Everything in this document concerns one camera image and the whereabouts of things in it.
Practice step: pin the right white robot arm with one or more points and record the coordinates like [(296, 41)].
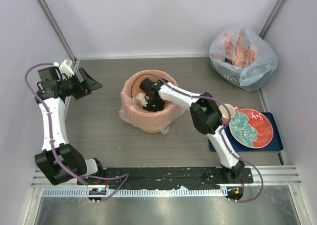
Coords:
[(206, 118)]

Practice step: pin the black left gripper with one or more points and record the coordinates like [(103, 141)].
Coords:
[(84, 88)]

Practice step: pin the pink translucent trash bag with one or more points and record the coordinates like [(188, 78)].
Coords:
[(148, 106)]

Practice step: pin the pink ceramic mug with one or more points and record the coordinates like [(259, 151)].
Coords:
[(228, 111)]

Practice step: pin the blue bag of pink bags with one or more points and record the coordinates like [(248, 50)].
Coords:
[(242, 57)]

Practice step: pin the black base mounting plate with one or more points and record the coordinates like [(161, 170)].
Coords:
[(168, 178)]

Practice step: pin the dark blue tray mat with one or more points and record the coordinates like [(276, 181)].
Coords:
[(274, 145)]

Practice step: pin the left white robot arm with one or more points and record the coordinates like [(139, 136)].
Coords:
[(59, 161)]

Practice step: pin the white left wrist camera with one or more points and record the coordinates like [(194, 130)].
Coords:
[(65, 67)]

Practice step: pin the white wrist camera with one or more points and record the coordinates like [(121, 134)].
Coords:
[(65, 67), (143, 98)]

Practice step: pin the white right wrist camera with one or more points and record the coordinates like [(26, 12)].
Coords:
[(143, 98)]

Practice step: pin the orange plastic trash bin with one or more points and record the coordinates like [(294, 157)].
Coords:
[(151, 121)]

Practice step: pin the floral ceramic plate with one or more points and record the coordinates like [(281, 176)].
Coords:
[(251, 128)]

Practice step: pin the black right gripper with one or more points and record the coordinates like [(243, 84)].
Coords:
[(147, 108)]

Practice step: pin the perforated aluminium rail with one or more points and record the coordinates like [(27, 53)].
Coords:
[(96, 193)]

